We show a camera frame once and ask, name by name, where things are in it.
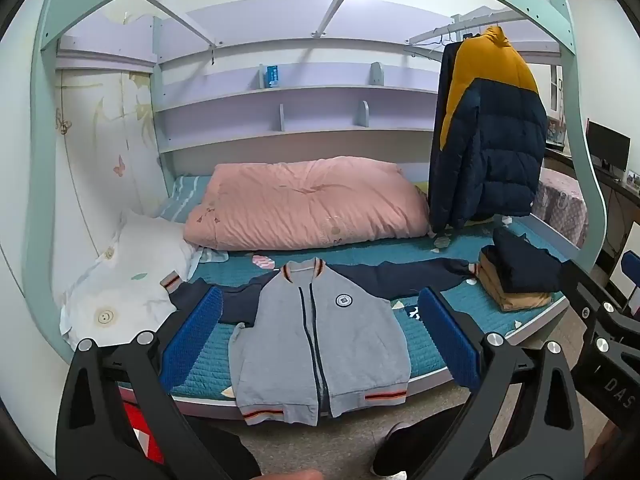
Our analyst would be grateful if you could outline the folded tan garment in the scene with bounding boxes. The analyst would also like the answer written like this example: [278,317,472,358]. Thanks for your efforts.
[477,252,553,312]

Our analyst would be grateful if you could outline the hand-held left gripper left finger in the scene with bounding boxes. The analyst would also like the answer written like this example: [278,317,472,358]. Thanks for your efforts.
[55,286,261,480]

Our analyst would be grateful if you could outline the lilac wall shelf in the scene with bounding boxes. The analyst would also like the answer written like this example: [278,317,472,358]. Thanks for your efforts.
[152,10,461,156]

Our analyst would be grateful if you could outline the pink quilt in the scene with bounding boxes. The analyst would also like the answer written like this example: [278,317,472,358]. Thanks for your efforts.
[182,156,432,251]

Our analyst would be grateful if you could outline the teal quilted bed pad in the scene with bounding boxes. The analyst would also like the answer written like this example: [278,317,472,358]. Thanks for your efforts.
[160,210,571,403]

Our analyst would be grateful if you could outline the red patterned object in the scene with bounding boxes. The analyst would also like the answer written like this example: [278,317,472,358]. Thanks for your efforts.
[124,404,166,465]

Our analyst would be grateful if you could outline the white clothes rail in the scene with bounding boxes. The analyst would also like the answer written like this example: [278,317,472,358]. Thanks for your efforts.
[405,7,531,61]

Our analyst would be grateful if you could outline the blue striped pillow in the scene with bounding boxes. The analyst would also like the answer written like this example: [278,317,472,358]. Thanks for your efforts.
[160,175,213,221]

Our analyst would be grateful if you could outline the teal bed frame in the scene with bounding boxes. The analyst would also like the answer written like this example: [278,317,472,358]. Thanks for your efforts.
[27,0,608,421]

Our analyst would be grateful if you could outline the white butterfly wardrobe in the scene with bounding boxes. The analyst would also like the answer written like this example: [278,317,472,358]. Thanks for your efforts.
[52,67,168,286]

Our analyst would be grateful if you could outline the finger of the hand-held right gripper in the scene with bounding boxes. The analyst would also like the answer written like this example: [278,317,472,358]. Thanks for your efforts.
[560,260,640,331]

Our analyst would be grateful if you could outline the dark desk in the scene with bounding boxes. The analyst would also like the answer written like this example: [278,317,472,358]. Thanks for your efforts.
[545,145,640,201]

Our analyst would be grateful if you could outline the folded navy garment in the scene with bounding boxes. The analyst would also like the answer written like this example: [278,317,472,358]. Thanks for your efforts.
[480,227,576,295]

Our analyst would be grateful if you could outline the yellow and navy puffer jacket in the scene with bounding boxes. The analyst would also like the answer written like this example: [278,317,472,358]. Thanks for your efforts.
[427,25,548,233]

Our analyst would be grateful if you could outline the black computer monitor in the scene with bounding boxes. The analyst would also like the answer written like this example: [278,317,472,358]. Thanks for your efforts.
[585,120,632,173]

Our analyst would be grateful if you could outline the white pillow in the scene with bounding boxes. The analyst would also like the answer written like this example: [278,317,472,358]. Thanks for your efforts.
[59,210,201,351]

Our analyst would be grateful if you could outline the grey and navy zip jacket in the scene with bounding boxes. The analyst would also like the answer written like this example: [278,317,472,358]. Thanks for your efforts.
[160,257,481,426]

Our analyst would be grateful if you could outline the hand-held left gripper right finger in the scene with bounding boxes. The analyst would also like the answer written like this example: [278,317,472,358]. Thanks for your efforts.
[417,286,586,480]

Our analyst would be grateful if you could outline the light blue striped cloth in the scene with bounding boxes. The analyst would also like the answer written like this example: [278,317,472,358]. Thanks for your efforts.
[192,246,230,266]

